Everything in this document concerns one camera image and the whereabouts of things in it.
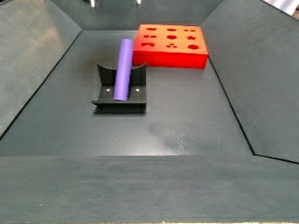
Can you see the purple cylinder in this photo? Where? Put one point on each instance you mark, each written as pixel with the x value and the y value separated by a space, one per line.
pixel 123 70

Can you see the black cradle stand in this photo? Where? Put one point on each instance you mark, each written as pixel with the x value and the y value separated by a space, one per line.
pixel 136 99

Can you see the red shape sorter block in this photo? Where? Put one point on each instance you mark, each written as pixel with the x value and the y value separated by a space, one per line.
pixel 170 46

